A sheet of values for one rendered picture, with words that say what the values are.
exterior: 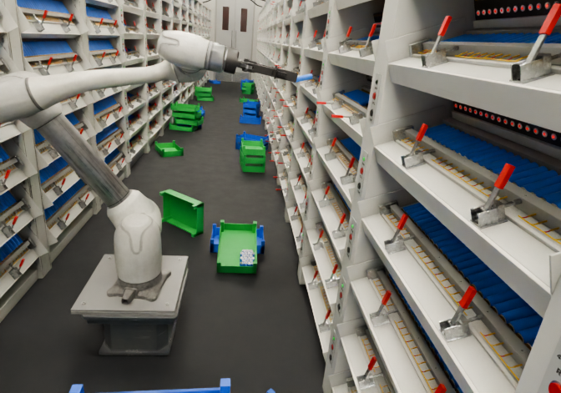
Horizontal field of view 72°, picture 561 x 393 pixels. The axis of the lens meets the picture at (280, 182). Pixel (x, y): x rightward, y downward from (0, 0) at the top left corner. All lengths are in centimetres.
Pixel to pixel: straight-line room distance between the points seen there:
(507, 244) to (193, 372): 122
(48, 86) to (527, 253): 124
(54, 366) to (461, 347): 136
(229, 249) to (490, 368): 164
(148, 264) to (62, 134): 54
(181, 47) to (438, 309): 99
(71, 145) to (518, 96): 135
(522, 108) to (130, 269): 126
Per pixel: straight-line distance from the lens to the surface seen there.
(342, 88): 168
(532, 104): 56
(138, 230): 143
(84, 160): 156
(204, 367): 158
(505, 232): 61
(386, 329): 101
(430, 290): 81
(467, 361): 69
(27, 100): 136
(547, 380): 54
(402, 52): 99
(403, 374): 92
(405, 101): 101
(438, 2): 102
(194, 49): 128
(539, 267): 55
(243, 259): 201
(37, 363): 172
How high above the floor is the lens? 113
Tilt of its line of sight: 20 degrees down
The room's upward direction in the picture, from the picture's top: 5 degrees clockwise
